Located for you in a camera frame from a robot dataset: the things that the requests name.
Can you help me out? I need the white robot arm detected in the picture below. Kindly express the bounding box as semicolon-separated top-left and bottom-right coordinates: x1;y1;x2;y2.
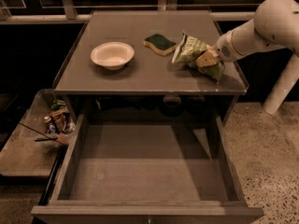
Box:
195;0;299;114

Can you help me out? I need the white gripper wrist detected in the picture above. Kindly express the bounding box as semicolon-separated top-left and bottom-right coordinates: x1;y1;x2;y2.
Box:
195;20;283;67

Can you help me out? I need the open grey top drawer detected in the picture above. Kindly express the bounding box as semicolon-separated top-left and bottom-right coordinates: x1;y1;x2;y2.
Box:
32;115;263;224

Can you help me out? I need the black stick tool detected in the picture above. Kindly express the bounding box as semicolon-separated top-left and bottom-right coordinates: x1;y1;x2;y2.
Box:
19;122;67;146

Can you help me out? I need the white paper bowl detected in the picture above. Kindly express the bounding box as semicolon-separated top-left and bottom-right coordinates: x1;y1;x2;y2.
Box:
91;42;135;71

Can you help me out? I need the pile of snack items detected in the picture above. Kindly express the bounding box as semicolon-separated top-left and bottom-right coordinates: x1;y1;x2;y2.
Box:
43;100;75;134

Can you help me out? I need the clear plastic bin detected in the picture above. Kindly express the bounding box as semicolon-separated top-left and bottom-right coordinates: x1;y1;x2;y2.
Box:
0;89;72;176

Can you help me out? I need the metal window railing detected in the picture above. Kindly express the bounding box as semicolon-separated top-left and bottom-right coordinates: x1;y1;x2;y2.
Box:
0;0;264;24

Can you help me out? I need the green jalapeno chip bag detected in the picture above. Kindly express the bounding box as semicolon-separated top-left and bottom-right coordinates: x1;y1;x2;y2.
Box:
172;34;225;83

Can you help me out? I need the green yellow sponge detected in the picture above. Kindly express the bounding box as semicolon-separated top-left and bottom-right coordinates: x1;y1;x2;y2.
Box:
143;34;177;56

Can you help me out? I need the grey cabinet counter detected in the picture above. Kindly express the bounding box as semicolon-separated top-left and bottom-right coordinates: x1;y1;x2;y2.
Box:
54;10;248;100

